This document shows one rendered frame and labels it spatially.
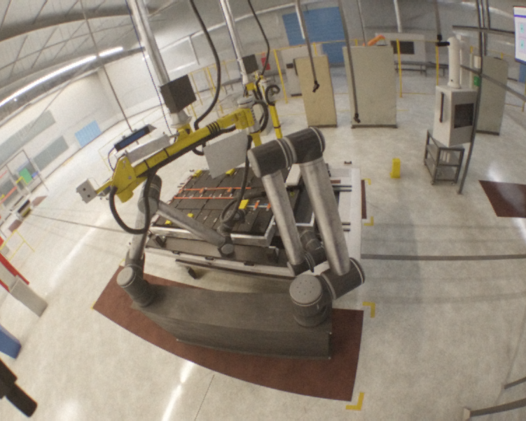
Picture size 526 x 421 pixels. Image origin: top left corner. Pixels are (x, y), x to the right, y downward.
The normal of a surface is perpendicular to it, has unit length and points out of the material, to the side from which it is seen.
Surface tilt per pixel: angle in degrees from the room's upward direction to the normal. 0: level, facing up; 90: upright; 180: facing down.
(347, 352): 0
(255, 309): 0
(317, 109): 90
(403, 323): 0
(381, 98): 90
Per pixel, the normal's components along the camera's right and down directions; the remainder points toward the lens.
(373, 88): -0.29, 0.67
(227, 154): 0.62, 0.38
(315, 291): -0.16, -0.72
